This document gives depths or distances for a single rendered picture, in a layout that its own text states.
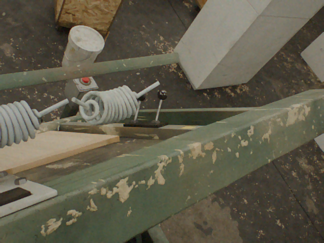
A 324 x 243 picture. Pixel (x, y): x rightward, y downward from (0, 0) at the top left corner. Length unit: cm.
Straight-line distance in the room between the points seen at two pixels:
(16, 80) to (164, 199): 28
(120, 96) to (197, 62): 315
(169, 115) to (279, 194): 247
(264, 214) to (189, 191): 294
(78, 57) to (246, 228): 205
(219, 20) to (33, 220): 326
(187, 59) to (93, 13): 112
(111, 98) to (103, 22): 291
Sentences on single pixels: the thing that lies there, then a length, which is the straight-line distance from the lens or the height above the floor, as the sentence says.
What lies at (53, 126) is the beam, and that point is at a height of 90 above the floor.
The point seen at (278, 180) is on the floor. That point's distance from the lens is 388.
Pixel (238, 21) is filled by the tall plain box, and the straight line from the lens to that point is 343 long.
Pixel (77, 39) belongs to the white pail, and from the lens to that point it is 305.
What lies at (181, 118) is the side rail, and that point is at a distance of 142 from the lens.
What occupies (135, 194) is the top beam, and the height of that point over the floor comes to 189.
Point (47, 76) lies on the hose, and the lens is 53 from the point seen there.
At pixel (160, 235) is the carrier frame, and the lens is 184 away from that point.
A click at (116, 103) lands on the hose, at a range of 65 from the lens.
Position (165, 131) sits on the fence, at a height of 152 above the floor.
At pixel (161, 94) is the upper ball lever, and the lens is 121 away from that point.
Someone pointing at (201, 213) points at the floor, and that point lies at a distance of 306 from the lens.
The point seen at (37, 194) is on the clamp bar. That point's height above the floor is 190.
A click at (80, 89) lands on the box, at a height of 93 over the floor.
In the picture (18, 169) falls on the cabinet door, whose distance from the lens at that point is 111.
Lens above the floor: 233
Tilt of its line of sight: 44 degrees down
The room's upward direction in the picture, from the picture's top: 39 degrees clockwise
